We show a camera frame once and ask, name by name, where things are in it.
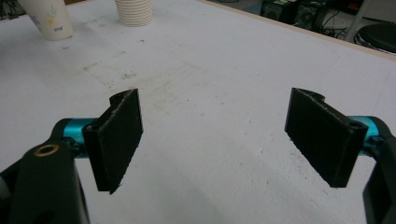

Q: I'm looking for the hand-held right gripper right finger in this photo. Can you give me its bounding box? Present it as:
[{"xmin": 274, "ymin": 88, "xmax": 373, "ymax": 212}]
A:
[{"xmin": 283, "ymin": 87, "xmax": 380, "ymax": 189}]

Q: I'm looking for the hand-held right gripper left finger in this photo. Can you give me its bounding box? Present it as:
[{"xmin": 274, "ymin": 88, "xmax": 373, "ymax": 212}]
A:
[{"xmin": 62, "ymin": 88, "xmax": 145, "ymax": 196}]

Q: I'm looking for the stack of white paper cups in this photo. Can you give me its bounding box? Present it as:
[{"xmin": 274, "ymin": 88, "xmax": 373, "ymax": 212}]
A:
[{"xmin": 114, "ymin": 0, "xmax": 155, "ymax": 28}]

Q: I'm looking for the printed paper cup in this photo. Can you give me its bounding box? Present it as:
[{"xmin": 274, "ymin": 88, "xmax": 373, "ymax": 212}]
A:
[{"xmin": 17, "ymin": 0, "xmax": 75, "ymax": 42}]

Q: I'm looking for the white table mat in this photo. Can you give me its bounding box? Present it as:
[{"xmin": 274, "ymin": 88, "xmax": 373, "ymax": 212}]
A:
[{"xmin": 0, "ymin": 0, "xmax": 396, "ymax": 224}]

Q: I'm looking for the black round stool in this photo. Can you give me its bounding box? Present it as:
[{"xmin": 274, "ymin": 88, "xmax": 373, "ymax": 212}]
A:
[{"xmin": 352, "ymin": 22, "xmax": 396, "ymax": 56}]

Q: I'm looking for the white desk leg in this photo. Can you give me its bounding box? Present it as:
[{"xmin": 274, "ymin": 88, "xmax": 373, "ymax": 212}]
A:
[{"xmin": 343, "ymin": 0, "xmax": 375, "ymax": 43}]

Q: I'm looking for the black computer tower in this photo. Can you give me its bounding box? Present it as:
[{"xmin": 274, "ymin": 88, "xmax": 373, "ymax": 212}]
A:
[
  {"xmin": 295, "ymin": 0, "xmax": 320, "ymax": 32},
  {"xmin": 259, "ymin": 0, "xmax": 299, "ymax": 26}
]

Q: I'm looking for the tangle of floor cables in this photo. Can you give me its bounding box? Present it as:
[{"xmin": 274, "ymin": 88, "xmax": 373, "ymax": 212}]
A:
[{"xmin": 317, "ymin": 7, "xmax": 350, "ymax": 40}]

